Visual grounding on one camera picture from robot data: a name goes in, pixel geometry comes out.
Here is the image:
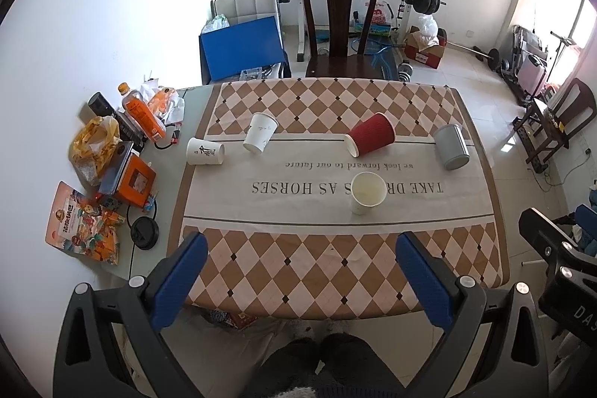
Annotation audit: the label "red and white plastic bag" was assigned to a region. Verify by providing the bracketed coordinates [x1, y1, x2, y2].
[357, 0, 393, 28]

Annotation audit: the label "cream paper cup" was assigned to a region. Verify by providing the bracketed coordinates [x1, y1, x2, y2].
[350, 172, 386, 215]

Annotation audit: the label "black cable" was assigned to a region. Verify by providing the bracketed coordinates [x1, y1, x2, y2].
[150, 124, 184, 150]

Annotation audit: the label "black round lid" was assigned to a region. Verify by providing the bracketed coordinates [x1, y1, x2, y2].
[129, 217, 160, 250]

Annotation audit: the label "red cardboard box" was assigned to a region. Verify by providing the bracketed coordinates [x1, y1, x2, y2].
[403, 26, 446, 69]

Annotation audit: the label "grey cup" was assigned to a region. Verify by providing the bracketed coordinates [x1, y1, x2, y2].
[435, 124, 471, 171]

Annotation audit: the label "red ribbed paper cup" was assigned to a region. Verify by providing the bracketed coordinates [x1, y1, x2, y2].
[344, 113, 396, 158]

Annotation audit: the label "orange box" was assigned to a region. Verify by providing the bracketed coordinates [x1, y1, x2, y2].
[99, 141, 157, 209]

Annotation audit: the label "person's legs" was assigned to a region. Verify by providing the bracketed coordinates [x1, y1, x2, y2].
[252, 332, 399, 398]

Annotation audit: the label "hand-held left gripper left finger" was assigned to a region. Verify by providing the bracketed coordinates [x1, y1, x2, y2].
[53, 231, 209, 398]

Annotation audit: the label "orange drink bottle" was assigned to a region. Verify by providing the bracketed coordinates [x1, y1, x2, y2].
[117, 83, 167, 141]

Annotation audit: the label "yellow plastic bag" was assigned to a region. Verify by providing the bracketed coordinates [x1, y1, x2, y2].
[69, 116, 123, 187]

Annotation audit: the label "blue board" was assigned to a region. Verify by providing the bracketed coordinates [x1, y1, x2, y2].
[199, 18, 286, 82]

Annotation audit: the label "red printed packet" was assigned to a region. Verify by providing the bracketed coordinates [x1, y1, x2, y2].
[205, 309, 258, 330]

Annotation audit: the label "orange snack bag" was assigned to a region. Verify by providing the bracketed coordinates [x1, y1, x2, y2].
[138, 81, 185, 126]

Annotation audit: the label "white cup with black print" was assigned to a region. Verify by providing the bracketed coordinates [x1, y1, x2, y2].
[187, 137, 225, 166]

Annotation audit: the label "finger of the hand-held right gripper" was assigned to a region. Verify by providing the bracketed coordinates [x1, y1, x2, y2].
[519, 208, 579, 261]

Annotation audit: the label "pink suitcase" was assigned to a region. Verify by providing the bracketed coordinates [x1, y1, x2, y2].
[519, 55, 547, 98]

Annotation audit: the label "plain white paper cup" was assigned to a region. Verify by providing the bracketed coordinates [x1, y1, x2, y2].
[243, 113, 279, 154]

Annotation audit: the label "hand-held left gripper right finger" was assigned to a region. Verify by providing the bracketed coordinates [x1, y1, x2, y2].
[396, 231, 548, 398]

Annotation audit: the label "brown checked tablecloth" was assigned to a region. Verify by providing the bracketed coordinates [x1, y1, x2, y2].
[168, 77, 510, 320]

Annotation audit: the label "blue cloth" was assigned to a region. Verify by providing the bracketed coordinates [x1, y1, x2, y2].
[573, 188, 597, 260]

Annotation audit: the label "colourful snack packet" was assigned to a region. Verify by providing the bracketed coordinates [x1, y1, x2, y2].
[45, 181, 126, 265]

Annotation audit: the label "white padded bench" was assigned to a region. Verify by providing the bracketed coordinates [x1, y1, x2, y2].
[212, 0, 282, 28]

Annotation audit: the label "brown wooden chair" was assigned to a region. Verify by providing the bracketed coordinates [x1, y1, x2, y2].
[512, 78, 597, 169]

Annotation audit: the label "dark wooden chair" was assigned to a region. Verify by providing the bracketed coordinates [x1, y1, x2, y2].
[301, 0, 384, 80]

